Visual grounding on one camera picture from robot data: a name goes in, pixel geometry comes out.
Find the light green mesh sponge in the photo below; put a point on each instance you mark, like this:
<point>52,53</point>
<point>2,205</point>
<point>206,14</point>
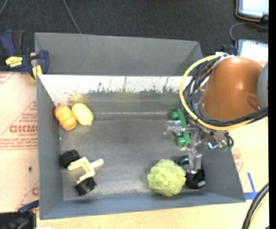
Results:
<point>166,177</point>

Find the brown cardboard board red print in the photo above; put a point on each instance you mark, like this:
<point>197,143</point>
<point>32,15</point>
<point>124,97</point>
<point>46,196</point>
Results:
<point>13,132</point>

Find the black toy wheel pair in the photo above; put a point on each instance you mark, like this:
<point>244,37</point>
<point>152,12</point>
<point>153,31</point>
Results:
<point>196,179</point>

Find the orange toy pumpkin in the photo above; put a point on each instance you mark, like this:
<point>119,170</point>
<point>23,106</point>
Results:
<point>65,117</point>

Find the cream toy axle black wheels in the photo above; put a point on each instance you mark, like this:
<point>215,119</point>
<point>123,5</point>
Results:
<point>85,167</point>

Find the green toy axle green wheels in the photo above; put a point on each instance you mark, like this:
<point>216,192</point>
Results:
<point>184,125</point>

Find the grey metal bin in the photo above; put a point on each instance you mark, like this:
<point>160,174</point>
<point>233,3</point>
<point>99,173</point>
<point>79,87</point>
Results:
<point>128,139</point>

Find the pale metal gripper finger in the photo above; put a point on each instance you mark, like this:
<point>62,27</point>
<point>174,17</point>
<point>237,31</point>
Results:
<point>174,127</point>
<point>195,159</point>

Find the yellow toy lemon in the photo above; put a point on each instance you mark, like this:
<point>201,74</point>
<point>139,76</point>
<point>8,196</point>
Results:
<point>82,114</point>

